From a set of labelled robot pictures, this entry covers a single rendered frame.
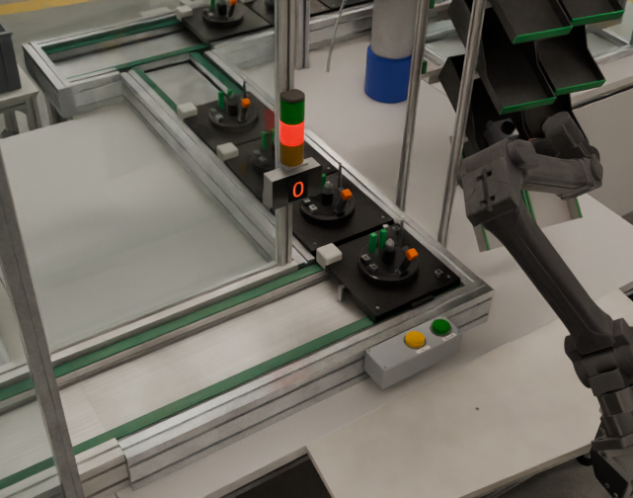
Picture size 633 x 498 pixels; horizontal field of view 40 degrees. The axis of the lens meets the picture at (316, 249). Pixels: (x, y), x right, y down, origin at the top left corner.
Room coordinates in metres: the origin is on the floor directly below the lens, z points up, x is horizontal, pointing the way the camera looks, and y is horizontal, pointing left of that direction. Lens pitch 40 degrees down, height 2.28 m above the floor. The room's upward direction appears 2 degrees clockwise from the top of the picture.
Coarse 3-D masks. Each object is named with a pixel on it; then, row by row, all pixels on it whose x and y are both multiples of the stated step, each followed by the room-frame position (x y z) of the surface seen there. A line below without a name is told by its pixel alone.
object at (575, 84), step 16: (576, 32) 1.81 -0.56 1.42; (544, 48) 1.77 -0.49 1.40; (560, 48) 1.78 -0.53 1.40; (576, 48) 1.79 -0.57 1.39; (544, 64) 1.73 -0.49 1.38; (560, 64) 1.74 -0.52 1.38; (576, 64) 1.74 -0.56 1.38; (592, 64) 1.74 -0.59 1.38; (560, 80) 1.69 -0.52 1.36; (576, 80) 1.70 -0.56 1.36; (592, 80) 1.71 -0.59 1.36
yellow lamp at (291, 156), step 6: (282, 144) 1.49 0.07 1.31; (300, 144) 1.49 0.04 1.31; (282, 150) 1.48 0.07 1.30; (288, 150) 1.48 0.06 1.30; (294, 150) 1.48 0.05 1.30; (300, 150) 1.49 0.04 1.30; (282, 156) 1.48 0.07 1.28; (288, 156) 1.48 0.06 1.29; (294, 156) 1.48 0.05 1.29; (300, 156) 1.49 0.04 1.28; (282, 162) 1.48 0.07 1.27; (288, 162) 1.48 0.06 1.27; (294, 162) 1.48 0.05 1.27; (300, 162) 1.49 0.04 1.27
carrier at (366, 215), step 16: (336, 176) 1.86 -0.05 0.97; (336, 192) 1.77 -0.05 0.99; (352, 192) 1.80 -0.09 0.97; (304, 208) 1.69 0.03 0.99; (320, 208) 1.69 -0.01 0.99; (352, 208) 1.70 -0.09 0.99; (368, 208) 1.73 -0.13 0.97; (304, 224) 1.65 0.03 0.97; (320, 224) 1.65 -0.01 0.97; (336, 224) 1.66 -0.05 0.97; (352, 224) 1.66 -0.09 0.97; (368, 224) 1.66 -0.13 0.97; (304, 240) 1.59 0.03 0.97; (320, 240) 1.60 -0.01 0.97; (336, 240) 1.60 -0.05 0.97; (352, 240) 1.62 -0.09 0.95
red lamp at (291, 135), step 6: (282, 126) 1.49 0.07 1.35; (288, 126) 1.48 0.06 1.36; (294, 126) 1.48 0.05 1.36; (300, 126) 1.49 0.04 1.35; (282, 132) 1.48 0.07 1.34; (288, 132) 1.48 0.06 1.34; (294, 132) 1.48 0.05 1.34; (300, 132) 1.49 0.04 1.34; (282, 138) 1.48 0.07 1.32; (288, 138) 1.48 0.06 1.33; (294, 138) 1.48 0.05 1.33; (300, 138) 1.49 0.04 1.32; (288, 144) 1.48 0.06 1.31; (294, 144) 1.48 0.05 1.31
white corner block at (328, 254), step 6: (324, 246) 1.55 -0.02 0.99; (330, 246) 1.55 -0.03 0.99; (318, 252) 1.53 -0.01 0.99; (324, 252) 1.53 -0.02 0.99; (330, 252) 1.53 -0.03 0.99; (336, 252) 1.53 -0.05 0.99; (318, 258) 1.53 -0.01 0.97; (324, 258) 1.51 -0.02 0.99; (330, 258) 1.51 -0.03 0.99; (336, 258) 1.52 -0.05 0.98; (324, 264) 1.51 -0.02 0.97
